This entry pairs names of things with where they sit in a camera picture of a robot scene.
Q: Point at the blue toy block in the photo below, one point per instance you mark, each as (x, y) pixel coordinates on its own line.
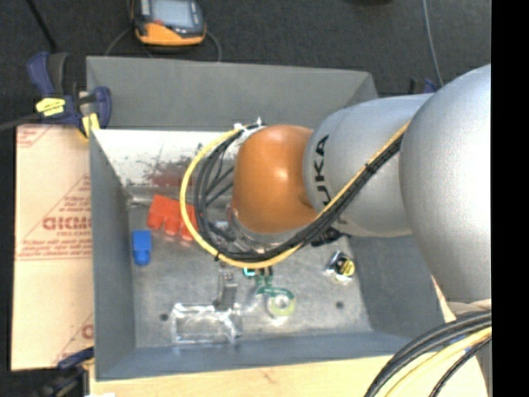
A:
(141, 244)

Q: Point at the orange-red toy block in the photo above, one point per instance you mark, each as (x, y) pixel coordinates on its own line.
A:
(165, 215)

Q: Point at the brown cardboard board red print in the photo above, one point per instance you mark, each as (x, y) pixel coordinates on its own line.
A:
(49, 188)

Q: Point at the grey metal bin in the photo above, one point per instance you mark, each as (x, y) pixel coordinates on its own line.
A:
(165, 271)

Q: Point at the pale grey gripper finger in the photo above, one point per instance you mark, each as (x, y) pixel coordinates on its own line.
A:
(227, 292)

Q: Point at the black and yellow small tool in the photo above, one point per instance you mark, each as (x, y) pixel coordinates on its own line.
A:
(341, 266)

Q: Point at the black cylinder on white bracket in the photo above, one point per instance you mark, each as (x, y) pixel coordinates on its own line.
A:
(326, 237)

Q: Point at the clear plastic packet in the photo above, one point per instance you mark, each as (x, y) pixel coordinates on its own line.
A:
(202, 325)

